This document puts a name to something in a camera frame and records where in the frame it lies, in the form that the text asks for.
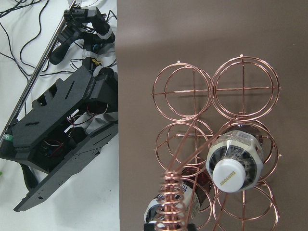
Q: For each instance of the back tea bottle white cap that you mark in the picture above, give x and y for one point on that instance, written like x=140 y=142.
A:
x=195 y=190

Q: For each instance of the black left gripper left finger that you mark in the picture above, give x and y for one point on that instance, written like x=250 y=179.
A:
x=149 y=227

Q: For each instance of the copper wire bottle basket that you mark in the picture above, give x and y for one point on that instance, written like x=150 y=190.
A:
x=200 y=108

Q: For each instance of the black open equipment case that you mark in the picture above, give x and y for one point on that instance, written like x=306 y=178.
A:
x=73 y=119

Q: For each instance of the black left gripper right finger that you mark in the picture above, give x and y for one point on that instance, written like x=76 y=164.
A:
x=191 y=227

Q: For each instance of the front tea bottle white cap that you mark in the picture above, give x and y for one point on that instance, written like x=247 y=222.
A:
x=235 y=159

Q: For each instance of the tea bottle white cap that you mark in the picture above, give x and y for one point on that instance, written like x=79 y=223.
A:
x=195 y=190
x=235 y=159

